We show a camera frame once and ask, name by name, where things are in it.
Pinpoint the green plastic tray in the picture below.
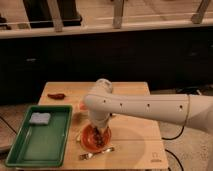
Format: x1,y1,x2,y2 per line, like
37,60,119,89
5,105,72,168

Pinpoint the dark grape bunch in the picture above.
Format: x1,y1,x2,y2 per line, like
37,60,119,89
93,127,104,148

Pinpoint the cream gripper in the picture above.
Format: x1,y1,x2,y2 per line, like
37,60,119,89
89,113,110,129

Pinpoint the red chili pepper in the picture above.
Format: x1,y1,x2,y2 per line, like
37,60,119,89
47,93,66,100

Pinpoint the black cable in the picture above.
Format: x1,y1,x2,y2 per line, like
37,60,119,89
161,125,186,171

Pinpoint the red bowl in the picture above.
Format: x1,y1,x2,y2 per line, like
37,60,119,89
80,124,111,152

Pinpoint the gold fork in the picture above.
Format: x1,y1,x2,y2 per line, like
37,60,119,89
79,147,115,160

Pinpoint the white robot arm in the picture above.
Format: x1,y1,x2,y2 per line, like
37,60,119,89
83,79,213,135

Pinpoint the blue grey sponge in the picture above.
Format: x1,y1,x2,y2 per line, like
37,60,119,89
29,113,51,125

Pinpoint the small orange cup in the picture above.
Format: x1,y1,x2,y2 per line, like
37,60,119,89
78,101,88,115

